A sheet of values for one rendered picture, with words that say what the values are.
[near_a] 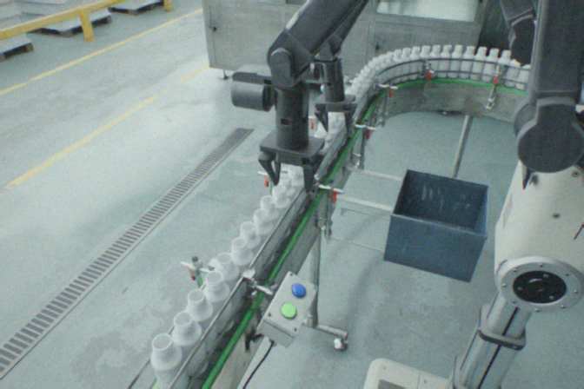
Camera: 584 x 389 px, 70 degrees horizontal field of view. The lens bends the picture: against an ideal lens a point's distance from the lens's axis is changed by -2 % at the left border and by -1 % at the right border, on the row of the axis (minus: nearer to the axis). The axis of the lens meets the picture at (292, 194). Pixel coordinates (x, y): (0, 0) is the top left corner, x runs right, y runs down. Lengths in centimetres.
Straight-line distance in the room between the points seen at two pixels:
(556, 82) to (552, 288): 52
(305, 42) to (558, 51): 32
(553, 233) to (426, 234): 65
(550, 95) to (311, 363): 178
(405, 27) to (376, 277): 251
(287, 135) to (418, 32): 361
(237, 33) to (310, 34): 425
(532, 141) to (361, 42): 382
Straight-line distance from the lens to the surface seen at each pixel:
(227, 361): 104
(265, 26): 469
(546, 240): 93
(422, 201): 179
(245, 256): 102
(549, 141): 62
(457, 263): 156
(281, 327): 92
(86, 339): 247
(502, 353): 127
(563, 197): 86
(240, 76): 71
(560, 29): 60
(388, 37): 431
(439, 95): 254
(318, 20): 62
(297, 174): 126
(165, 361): 88
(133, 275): 268
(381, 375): 187
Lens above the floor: 185
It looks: 36 degrees down
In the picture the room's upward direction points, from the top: straight up
